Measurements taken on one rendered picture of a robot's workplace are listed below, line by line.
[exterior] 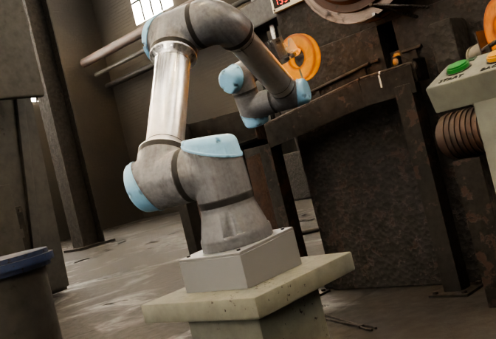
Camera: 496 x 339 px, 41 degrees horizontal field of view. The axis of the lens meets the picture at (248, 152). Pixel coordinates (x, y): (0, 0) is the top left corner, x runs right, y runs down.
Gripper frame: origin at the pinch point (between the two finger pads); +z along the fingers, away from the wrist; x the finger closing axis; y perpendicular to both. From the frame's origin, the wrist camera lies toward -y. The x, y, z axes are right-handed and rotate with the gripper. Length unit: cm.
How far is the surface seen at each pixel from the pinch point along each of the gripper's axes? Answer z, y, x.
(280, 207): -2, -50, 35
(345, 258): -73, -38, -47
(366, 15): 12.4, 1.6, -20.9
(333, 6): 12.4, 8.4, -10.9
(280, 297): -95, -34, -48
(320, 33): 28.0, 1.2, 9.1
